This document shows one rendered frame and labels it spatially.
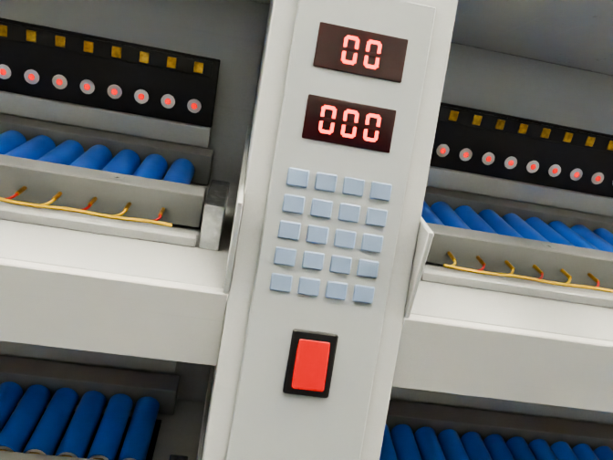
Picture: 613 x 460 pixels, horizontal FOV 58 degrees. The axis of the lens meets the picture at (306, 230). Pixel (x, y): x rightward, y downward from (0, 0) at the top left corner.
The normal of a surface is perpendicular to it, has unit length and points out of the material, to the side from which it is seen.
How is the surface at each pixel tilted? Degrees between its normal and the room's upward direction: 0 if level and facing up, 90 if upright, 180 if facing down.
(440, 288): 18
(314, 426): 90
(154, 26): 90
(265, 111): 90
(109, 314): 108
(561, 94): 90
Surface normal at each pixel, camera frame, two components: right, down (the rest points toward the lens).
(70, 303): 0.07, 0.37
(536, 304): 0.19, -0.91
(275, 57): 0.12, 0.07
